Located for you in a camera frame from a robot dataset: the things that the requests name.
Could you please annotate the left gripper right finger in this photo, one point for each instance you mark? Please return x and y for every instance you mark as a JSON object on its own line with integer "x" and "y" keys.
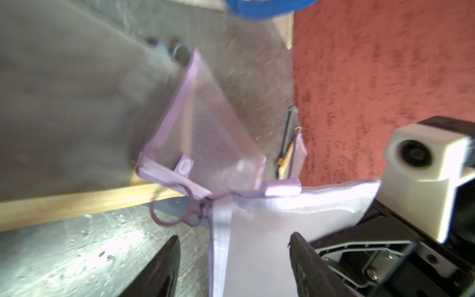
{"x": 313, "y": 277}

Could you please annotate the white canvas Doraemon tote bag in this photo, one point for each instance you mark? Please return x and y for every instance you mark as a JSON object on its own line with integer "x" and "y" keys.
{"x": 279, "y": 12}

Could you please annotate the yellow trim mesh pouch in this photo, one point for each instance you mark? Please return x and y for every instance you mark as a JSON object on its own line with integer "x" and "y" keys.
{"x": 79, "y": 97}

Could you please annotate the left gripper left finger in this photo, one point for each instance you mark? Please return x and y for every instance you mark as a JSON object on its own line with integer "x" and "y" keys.
{"x": 159, "y": 278}

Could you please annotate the purple mesh pouch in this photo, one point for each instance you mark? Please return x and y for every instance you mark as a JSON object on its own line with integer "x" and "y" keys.
{"x": 200, "y": 142}
{"x": 250, "y": 230}

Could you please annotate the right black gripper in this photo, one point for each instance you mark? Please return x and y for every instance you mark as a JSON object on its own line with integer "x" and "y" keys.
{"x": 385, "y": 256}

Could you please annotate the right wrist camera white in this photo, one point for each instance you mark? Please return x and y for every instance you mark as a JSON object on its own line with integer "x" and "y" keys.
{"x": 426, "y": 163}

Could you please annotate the purple mesh pouch on yellow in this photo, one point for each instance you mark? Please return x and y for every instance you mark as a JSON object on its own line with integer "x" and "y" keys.
{"x": 200, "y": 142}

